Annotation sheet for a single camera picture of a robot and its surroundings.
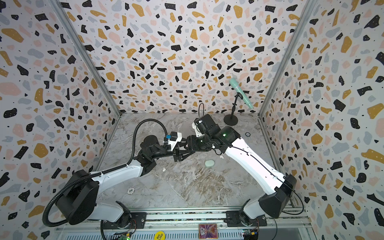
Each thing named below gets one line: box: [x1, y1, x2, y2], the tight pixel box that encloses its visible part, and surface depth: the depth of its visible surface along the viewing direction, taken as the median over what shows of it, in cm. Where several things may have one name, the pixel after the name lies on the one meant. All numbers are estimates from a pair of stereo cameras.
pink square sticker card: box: [198, 223, 219, 240], surface depth 71 cm
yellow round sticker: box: [154, 231, 166, 240], surface depth 71 cm
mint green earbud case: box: [204, 160, 215, 167], surface depth 94 cm
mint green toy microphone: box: [229, 78, 254, 109], surface depth 99 cm
